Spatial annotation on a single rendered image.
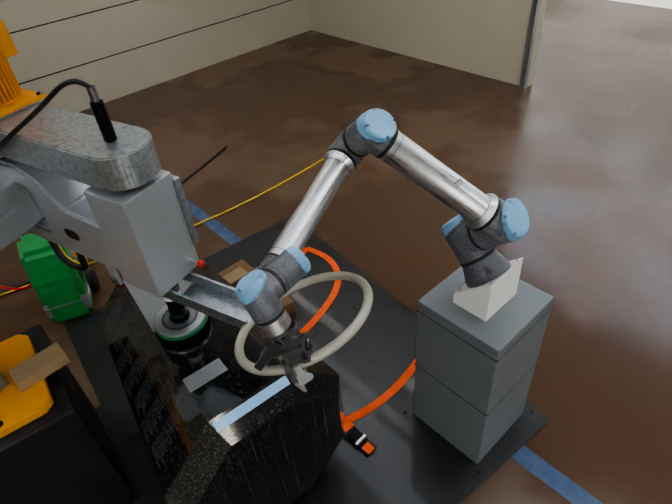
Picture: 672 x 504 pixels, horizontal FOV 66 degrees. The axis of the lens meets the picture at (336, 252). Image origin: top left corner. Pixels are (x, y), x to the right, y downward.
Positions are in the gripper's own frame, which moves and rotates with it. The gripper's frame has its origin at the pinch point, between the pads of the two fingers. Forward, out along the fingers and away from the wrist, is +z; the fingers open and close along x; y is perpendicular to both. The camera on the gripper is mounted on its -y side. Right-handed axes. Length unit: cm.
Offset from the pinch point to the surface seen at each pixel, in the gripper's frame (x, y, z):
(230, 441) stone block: 14, -43, 26
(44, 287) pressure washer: 153, -194, -10
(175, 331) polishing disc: 51, -62, -3
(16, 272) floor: 209, -259, -13
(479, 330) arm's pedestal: 52, 50, 43
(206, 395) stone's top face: 26, -50, 14
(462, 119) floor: 418, 97, 75
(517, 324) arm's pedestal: 54, 65, 48
